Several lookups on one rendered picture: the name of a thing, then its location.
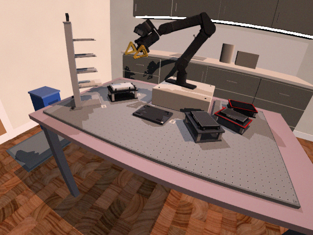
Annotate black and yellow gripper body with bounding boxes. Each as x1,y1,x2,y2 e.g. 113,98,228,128
134,40,153,53

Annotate white microplate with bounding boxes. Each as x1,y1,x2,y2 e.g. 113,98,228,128
111,83,134,91

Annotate grey rack with shelves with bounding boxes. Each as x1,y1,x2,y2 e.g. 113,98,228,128
64,23,101,108

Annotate grey microplate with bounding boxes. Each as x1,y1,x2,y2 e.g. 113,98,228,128
219,108,249,125
190,111,220,130

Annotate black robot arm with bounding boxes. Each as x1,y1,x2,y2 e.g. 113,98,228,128
134,12,216,90

